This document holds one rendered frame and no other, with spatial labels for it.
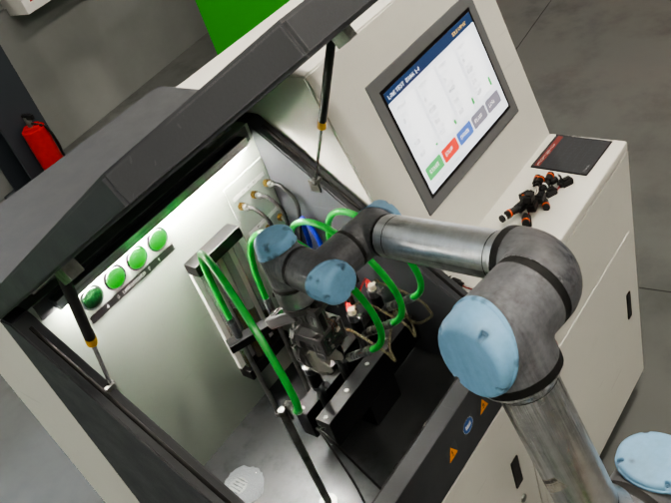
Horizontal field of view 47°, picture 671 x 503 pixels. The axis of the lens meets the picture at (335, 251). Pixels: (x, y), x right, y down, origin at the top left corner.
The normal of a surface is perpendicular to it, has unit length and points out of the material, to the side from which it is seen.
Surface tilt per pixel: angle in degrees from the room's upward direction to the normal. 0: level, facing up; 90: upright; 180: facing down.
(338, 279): 90
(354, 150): 76
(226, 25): 90
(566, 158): 0
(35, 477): 0
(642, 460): 8
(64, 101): 90
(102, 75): 90
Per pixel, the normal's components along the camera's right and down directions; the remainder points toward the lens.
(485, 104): 0.68, 0.00
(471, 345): -0.73, 0.51
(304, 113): -0.57, 0.63
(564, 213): -0.29, -0.75
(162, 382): 0.77, 0.18
